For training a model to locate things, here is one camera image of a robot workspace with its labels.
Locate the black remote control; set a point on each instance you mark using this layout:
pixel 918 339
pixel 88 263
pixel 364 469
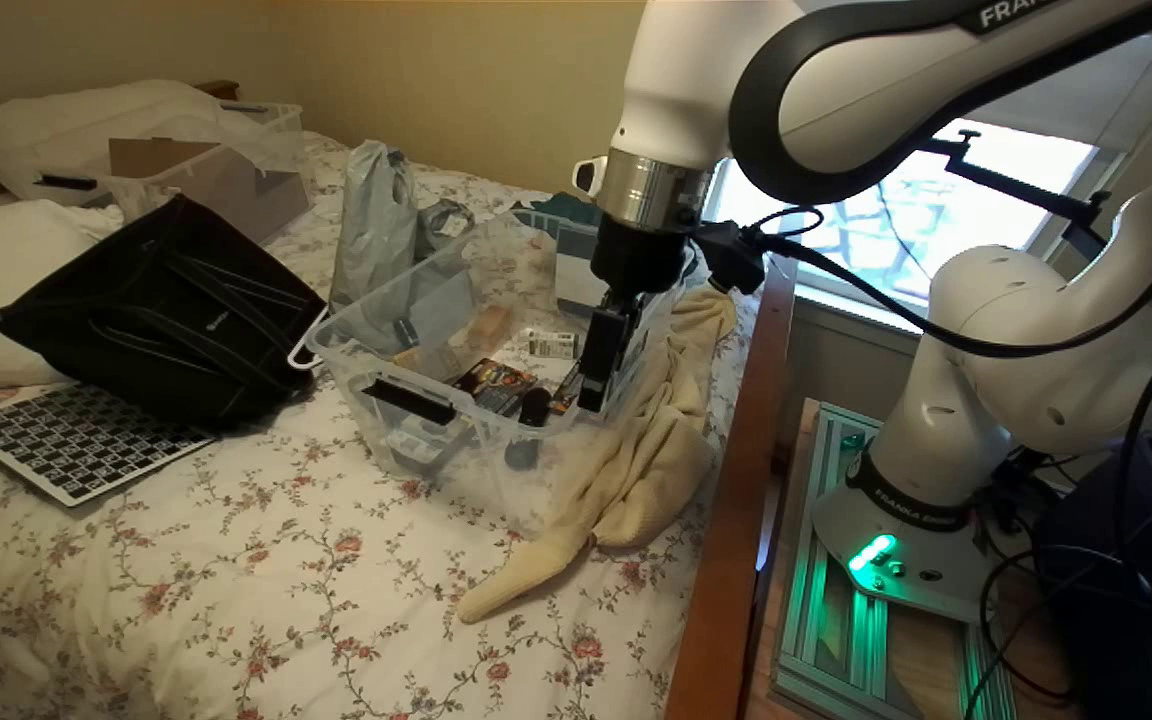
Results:
pixel 409 400

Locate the floral bed sheet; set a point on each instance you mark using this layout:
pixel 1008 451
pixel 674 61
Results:
pixel 268 573

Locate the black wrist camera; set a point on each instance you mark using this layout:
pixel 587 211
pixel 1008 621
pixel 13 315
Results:
pixel 735 258

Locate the black white patterned board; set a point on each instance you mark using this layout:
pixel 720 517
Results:
pixel 78 441

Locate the window with white frame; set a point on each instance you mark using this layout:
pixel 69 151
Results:
pixel 870 225

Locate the teal fabric bag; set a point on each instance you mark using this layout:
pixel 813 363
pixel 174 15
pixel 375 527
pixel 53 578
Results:
pixel 553 225

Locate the wooden bed footboard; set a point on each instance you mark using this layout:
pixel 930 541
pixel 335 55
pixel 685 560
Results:
pixel 731 534

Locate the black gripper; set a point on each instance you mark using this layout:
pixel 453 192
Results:
pixel 637 263

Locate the grey plastic bag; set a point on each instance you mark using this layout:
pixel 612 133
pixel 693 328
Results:
pixel 375 225

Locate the dark controller box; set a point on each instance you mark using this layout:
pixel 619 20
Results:
pixel 1138 602

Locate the white plastic bag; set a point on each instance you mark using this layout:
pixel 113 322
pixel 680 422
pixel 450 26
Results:
pixel 69 127

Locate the black bag with white stitching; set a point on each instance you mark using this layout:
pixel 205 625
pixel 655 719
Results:
pixel 162 322

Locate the clear plastic storage box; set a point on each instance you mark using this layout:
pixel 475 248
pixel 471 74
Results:
pixel 471 461

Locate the white printed paper leaflet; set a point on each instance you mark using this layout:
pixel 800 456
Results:
pixel 539 348

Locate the striped robot base platform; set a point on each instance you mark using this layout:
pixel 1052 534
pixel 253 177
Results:
pixel 842 625

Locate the clear plastic wrapped item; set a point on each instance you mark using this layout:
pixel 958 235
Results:
pixel 446 231

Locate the white pillow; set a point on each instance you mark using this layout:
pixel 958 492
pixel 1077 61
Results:
pixel 2 287

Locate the grey paper envelope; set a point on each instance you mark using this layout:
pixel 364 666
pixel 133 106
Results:
pixel 436 322

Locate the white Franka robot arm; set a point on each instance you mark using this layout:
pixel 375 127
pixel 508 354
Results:
pixel 680 82

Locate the cream knit blanket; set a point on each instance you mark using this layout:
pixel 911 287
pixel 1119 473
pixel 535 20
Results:
pixel 628 492

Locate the white round appliance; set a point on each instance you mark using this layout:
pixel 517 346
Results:
pixel 587 174

